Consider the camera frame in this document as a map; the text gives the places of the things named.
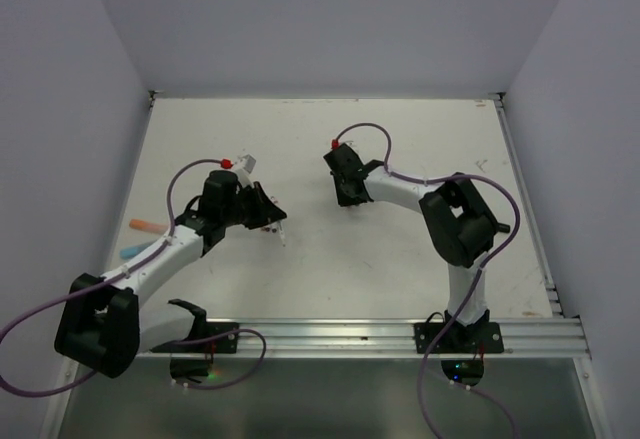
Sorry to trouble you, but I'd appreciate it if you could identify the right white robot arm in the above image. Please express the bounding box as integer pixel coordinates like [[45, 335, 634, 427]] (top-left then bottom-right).
[[324, 144, 499, 352]]

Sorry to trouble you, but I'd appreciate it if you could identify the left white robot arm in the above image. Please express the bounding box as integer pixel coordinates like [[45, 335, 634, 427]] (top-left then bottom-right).
[[54, 170, 287, 378]]

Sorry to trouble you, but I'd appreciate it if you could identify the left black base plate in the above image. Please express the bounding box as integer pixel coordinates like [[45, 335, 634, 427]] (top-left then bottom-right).
[[151, 321, 240, 355]]

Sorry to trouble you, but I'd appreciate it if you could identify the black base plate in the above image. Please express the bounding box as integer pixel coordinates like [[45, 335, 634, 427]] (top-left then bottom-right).
[[412, 310, 505, 354], [151, 321, 240, 355]]

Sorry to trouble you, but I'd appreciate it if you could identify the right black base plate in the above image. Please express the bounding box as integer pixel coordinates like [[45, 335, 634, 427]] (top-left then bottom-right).
[[412, 310, 505, 354]]

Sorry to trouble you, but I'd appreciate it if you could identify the orange highlighter marker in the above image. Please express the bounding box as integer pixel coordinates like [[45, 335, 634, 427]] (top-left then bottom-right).
[[129, 219, 167, 235]]

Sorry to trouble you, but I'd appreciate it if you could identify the pink capped marker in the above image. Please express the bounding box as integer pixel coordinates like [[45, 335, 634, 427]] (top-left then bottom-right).
[[278, 221, 286, 247]]

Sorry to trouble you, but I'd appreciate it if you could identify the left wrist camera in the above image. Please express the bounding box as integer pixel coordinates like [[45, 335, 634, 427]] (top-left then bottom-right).
[[234, 154, 256, 175]]

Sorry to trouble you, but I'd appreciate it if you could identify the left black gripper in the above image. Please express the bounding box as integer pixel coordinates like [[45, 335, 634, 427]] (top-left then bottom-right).
[[221, 180, 285, 229]]

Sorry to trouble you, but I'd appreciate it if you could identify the light blue highlighter marker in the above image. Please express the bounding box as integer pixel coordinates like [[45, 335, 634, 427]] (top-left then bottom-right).
[[119, 242, 152, 260]]

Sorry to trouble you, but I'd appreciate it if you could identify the aluminium frame rail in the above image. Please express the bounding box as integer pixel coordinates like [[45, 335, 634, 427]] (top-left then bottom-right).
[[136, 318, 589, 360]]

